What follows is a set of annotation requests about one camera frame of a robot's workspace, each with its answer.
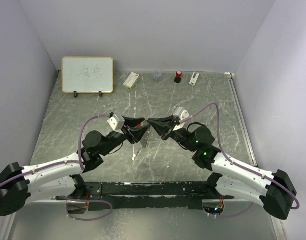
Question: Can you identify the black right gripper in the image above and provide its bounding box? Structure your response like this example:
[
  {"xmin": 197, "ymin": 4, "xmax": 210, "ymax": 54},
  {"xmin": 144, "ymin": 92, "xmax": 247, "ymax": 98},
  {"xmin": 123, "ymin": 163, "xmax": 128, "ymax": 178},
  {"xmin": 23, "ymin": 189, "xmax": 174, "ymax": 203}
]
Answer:
[{"xmin": 147, "ymin": 115, "xmax": 197, "ymax": 153}]

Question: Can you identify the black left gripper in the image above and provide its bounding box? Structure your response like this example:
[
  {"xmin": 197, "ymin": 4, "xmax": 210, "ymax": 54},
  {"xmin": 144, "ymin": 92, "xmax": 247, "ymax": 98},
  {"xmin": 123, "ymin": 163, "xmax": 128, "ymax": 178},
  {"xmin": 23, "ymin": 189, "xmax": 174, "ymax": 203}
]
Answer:
[{"xmin": 100, "ymin": 115, "xmax": 151, "ymax": 156}]

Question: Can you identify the red handled key organizer ring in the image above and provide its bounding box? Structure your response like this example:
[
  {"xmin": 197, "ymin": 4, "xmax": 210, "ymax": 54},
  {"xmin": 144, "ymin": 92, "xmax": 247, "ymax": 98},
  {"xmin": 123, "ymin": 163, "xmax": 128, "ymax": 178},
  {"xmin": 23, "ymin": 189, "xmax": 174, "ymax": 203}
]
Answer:
[{"xmin": 135, "ymin": 129, "xmax": 155, "ymax": 157}]

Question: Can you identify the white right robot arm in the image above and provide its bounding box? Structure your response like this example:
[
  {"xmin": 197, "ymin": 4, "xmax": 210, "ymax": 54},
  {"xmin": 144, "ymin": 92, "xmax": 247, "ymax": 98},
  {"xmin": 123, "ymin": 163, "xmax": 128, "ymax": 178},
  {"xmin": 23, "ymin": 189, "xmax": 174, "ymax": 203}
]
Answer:
[{"xmin": 147, "ymin": 116, "xmax": 296, "ymax": 220}]

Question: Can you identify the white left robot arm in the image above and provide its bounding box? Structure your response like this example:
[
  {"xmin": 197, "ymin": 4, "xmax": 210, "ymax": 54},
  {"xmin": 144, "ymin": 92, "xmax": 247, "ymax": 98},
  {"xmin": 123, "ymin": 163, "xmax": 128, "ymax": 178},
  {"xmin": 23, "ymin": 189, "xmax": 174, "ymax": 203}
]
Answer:
[{"xmin": 0, "ymin": 113, "xmax": 150, "ymax": 217}]

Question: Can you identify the white cardboard box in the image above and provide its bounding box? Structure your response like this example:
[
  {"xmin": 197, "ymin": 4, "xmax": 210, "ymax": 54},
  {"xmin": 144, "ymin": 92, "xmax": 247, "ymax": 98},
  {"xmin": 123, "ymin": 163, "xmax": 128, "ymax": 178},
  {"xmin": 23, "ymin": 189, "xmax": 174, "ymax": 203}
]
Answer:
[{"xmin": 123, "ymin": 72, "xmax": 139, "ymax": 90}]

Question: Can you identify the red black stamp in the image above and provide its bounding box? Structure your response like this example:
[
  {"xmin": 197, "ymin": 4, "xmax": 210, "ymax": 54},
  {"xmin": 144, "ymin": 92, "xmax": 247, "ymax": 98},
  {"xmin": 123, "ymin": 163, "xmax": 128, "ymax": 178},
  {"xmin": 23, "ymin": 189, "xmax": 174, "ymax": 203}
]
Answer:
[{"xmin": 174, "ymin": 71, "xmax": 182, "ymax": 83}]

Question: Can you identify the clear jar of paperclips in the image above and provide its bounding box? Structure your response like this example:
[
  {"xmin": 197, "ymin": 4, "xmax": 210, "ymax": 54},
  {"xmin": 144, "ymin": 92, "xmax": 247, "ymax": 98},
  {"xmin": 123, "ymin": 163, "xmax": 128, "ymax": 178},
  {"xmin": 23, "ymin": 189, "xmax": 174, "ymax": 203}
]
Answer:
[{"xmin": 152, "ymin": 69, "xmax": 162, "ymax": 82}]

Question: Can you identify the white stapler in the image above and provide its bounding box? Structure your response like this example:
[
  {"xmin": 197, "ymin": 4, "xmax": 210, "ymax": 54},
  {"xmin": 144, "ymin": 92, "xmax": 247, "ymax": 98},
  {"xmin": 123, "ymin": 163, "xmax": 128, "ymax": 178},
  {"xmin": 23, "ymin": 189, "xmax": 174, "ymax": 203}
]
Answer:
[{"xmin": 189, "ymin": 72, "xmax": 199, "ymax": 86}]

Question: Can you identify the black whiteboard stand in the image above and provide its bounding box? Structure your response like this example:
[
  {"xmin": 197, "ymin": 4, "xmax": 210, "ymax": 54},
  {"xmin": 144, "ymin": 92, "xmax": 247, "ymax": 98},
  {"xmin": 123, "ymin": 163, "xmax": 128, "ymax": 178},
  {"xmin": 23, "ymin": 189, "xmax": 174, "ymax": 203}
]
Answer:
[{"xmin": 73, "ymin": 91, "xmax": 103, "ymax": 98}]

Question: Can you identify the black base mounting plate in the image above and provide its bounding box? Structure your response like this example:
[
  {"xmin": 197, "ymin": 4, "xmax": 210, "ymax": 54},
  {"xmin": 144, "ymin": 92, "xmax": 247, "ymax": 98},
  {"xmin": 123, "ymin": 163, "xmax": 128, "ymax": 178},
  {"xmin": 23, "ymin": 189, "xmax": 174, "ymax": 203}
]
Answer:
[{"xmin": 64, "ymin": 180, "xmax": 220, "ymax": 210}]

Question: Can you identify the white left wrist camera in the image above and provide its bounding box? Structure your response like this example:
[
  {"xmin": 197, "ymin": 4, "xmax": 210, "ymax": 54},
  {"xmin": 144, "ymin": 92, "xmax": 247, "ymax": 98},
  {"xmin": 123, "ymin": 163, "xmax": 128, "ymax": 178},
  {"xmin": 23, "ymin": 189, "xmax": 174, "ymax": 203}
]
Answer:
[{"xmin": 107, "ymin": 113, "xmax": 125, "ymax": 132}]

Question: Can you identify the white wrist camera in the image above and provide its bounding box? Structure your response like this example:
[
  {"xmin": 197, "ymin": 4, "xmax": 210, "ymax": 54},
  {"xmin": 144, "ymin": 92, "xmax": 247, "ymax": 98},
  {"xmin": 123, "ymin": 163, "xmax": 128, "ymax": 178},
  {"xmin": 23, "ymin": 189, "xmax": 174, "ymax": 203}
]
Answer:
[
  {"xmin": 172, "ymin": 107, "xmax": 189, "ymax": 131},
  {"xmin": 107, "ymin": 113, "xmax": 125, "ymax": 132}
]

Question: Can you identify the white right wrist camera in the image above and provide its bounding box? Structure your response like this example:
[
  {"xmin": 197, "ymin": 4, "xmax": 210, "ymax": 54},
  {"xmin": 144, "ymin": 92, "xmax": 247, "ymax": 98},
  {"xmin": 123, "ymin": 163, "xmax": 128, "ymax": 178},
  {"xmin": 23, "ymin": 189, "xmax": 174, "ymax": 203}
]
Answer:
[{"xmin": 172, "ymin": 107, "xmax": 189, "ymax": 131}]

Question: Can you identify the small whiteboard yellow frame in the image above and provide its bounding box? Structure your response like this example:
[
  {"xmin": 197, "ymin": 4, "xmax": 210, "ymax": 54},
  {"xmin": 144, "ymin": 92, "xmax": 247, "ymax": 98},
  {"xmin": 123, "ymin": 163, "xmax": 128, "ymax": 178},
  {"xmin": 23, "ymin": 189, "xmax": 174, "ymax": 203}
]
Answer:
[{"xmin": 61, "ymin": 56, "xmax": 114, "ymax": 94}]

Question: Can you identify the aluminium rail frame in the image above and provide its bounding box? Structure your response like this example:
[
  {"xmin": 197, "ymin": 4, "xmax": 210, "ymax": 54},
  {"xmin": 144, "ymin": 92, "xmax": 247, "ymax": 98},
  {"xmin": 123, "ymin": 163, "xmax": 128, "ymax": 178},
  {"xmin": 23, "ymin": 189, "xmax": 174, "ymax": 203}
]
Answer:
[{"xmin": 224, "ymin": 72, "xmax": 286, "ymax": 240}]

